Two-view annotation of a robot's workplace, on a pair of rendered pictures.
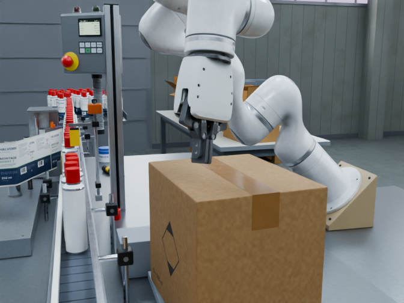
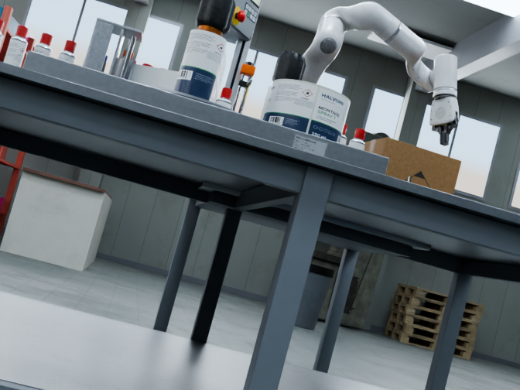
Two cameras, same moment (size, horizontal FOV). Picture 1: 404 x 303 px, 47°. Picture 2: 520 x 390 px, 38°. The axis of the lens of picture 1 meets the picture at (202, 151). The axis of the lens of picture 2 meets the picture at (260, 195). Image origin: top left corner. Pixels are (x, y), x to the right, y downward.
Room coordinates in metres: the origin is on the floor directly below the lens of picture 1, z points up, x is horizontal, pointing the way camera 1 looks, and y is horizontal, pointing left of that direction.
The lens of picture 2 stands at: (0.97, 2.74, 0.59)
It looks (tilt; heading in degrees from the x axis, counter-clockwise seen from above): 5 degrees up; 278
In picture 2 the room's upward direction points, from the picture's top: 15 degrees clockwise
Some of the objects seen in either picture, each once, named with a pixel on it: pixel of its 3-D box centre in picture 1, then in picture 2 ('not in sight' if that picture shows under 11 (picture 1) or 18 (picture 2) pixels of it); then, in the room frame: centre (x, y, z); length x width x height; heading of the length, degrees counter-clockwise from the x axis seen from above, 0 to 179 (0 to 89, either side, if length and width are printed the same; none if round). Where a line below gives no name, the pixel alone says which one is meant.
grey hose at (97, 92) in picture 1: (98, 103); not in sight; (1.60, 0.36, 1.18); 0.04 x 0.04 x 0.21
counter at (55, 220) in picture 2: not in sight; (64, 220); (4.26, -5.64, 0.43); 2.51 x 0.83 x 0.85; 106
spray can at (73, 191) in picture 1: (74, 210); (353, 159); (1.04, 0.30, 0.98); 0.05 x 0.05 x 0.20
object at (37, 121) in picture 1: (46, 141); (108, 71); (1.80, 0.62, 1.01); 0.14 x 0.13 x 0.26; 16
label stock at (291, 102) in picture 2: not in sight; (303, 120); (1.17, 0.90, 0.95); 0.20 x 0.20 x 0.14
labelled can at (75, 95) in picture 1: (83, 102); not in sight; (3.83, 0.98, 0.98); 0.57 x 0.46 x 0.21; 106
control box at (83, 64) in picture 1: (91, 44); (234, 5); (1.55, 0.36, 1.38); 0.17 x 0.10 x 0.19; 71
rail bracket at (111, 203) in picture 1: (103, 225); not in sight; (1.12, 0.25, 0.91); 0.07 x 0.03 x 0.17; 106
